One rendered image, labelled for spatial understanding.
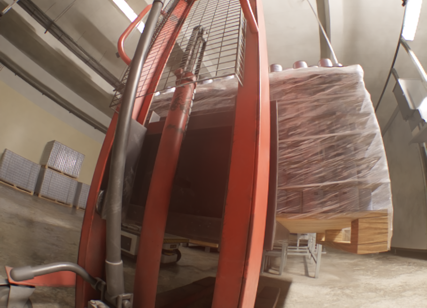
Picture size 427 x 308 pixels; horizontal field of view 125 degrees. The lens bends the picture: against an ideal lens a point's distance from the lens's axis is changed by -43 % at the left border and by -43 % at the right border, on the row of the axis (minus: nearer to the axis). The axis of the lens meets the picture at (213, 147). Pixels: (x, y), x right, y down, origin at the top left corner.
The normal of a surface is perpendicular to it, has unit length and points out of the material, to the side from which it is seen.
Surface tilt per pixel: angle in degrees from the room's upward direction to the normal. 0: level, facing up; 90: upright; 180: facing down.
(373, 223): 88
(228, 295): 90
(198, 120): 90
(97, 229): 90
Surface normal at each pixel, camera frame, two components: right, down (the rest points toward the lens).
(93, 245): 0.90, -0.05
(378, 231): -0.40, -0.44
